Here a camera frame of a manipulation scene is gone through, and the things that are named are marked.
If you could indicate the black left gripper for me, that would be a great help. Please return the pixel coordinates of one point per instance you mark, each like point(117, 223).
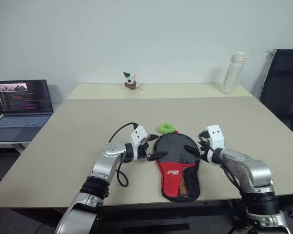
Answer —
point(144, 152)

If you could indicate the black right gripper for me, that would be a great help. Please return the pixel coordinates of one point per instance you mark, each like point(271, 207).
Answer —
point(203, 150)

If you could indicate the black red paddle case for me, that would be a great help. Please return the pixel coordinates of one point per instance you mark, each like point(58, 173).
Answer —
point(171, 174)

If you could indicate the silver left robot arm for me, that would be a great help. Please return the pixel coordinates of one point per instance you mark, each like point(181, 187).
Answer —
point(102, 165)

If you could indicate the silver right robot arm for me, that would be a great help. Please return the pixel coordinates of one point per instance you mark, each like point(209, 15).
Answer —
point(251, 170)

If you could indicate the white plush dog toy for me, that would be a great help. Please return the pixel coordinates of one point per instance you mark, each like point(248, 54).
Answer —
point(130, 81)

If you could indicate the white water bottle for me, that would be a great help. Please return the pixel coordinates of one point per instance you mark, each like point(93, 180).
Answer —
point(230, 75)

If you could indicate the black mesh office chair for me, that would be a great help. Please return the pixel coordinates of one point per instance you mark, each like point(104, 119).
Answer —
point(283, 85)

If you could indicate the grey open laptop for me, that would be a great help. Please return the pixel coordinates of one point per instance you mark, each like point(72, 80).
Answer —
point(19, 126)

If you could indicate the white side table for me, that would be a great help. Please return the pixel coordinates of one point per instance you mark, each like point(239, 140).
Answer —
point(12, 144)

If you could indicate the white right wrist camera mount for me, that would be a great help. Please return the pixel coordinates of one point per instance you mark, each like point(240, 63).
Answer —
point(216, 136)

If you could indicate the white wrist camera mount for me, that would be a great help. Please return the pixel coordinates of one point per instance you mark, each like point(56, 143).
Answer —
point(138, 135)
point(216, 136)

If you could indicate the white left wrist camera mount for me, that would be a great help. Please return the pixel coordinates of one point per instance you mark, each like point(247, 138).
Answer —
point(138, 135)

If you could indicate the black table frame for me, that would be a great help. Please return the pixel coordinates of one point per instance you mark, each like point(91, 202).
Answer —
point(166, 212)

